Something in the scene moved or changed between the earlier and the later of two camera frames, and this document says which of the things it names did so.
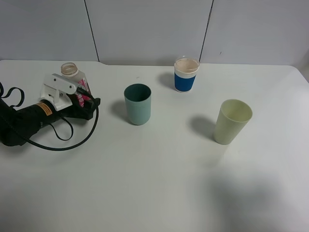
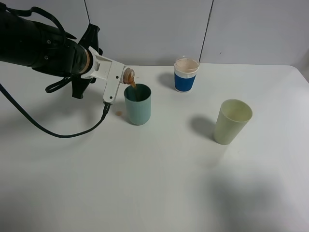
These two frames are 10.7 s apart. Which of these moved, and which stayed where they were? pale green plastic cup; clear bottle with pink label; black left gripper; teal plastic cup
Moved: clear bottle with pink label; black left gripper
Stayed: teal plastic cup; pale green plastic cup
